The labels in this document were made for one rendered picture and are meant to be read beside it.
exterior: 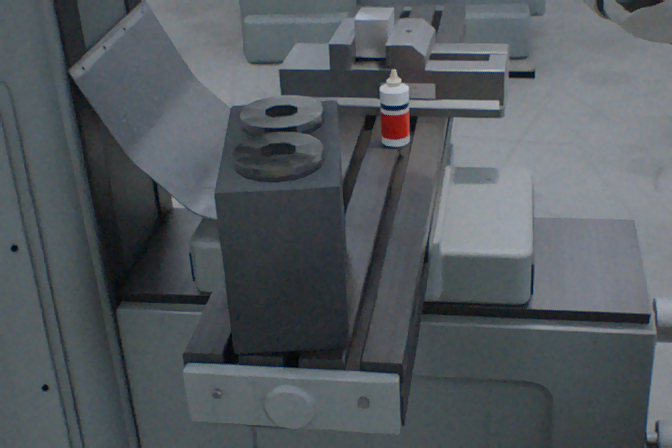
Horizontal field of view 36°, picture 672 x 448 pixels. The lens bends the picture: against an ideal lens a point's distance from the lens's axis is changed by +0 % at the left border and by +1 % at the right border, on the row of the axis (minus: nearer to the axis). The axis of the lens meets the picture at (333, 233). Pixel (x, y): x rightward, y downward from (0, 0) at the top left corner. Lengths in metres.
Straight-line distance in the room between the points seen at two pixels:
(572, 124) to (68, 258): 2.61
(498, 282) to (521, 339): 0.09
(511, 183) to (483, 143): 2.06
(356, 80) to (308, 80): 0.08
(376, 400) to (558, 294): 0.54
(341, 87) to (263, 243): 0.65
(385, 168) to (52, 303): 0.52
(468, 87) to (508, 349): 0.39
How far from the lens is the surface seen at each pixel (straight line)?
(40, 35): 1.42
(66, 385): 1.65
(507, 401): 1.59
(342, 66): 1.60
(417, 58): 1.58
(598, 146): 3.70
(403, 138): 1.50
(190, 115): 1.64
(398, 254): 1.23
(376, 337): 1.09
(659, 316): 1.65
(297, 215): 0.99
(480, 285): 1.48
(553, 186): 3.41
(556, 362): 1.54
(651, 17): 1.15
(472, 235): 1.49
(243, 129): 1.11
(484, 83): 1.58
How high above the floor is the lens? 1.53
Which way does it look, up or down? 29 degrees down
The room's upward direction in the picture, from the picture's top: 4 degrees counter-clockwise
